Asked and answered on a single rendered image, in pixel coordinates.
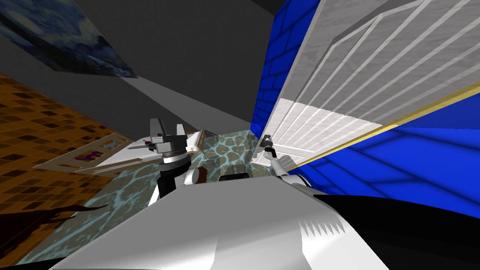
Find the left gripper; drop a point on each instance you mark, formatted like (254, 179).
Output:
(170, 143)

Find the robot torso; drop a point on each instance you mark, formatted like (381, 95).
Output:
(232, 225)

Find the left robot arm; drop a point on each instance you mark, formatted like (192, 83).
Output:
(171, 176)

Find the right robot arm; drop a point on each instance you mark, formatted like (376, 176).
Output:
(393, 232)

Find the grey panelled door leaf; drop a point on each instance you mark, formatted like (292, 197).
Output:
(375, 56)

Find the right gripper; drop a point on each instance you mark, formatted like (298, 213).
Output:
(267, 142)

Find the blue swirling wall painting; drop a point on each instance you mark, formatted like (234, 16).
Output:
(56, 33)

